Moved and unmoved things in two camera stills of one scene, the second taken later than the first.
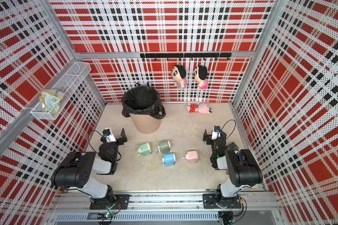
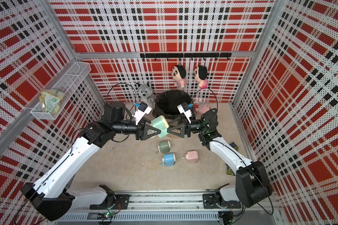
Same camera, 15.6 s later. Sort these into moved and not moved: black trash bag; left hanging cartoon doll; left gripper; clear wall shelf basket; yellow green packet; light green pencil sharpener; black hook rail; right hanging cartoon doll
Moved: left gripper; light green pencil sharpener; black trash bag
Not moved: yellow green packet; right hanging cartoon doll; black hook rail; clear wall shelf basket; left hanging cartoon doll
